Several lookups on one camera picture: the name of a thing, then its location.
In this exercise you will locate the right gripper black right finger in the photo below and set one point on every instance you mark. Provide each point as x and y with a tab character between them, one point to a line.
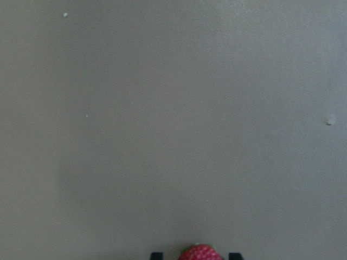
235	256

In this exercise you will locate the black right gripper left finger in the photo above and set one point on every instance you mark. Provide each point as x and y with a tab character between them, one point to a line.
156	256

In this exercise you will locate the red strawberry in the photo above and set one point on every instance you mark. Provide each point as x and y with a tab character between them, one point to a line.
200	251

